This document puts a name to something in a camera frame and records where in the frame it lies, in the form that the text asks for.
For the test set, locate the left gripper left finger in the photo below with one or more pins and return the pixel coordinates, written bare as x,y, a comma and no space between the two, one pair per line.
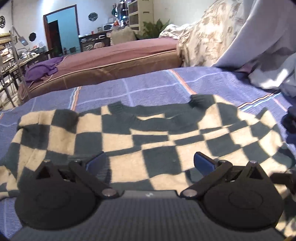
86,171

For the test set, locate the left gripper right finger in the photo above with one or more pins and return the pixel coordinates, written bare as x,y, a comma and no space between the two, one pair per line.
212,172

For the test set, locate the checkered green cream sweater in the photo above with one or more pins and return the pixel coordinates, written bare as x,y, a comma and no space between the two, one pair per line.
150,147

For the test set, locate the dark navy garment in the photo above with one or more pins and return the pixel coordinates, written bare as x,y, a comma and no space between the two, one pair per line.
289,120

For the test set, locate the blue plaid bed sheet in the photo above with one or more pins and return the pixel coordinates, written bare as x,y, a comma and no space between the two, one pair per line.
153,89

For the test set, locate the purple blanket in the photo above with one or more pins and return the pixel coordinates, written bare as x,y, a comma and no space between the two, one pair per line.
42,69

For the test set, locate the brown bed with mauve cover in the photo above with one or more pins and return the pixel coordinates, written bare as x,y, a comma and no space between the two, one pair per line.
108,63

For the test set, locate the floral cream pillow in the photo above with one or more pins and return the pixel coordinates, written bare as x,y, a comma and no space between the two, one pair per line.
204,42

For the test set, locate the dark low console table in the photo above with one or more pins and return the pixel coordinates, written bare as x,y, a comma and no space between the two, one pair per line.
88,41

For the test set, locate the light lavender duvet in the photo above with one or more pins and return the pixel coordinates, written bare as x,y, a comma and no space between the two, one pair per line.
266,45

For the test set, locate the white microwave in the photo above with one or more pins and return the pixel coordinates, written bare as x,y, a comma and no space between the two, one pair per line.
107,27

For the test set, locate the green potted plant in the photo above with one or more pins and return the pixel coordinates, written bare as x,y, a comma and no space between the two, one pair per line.
152,30

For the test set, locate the cream drawer cabinet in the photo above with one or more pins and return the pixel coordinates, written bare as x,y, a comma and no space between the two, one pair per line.
140,11

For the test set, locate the wall display shelves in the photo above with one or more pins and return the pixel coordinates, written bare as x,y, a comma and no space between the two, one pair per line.
7,56

